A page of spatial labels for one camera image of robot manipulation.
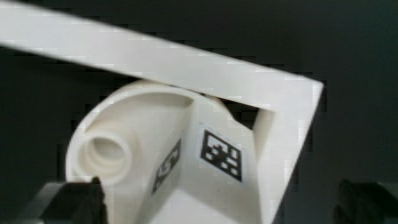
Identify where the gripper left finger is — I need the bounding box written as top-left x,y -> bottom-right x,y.
0,177 -> 108,224

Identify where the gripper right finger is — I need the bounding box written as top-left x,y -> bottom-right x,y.
332,179 -> 398,224

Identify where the white stool leg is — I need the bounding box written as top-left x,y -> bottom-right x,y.
136,97 -> 261,224

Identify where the white right fence wall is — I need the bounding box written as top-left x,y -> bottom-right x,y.
252,79 -> 323,224

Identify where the white fence wall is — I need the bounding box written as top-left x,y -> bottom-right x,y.
252,79 -> 323,224
0,0 -> 325,111

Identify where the white front fence wall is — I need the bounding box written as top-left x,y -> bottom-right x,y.
0,0 -> 325,111

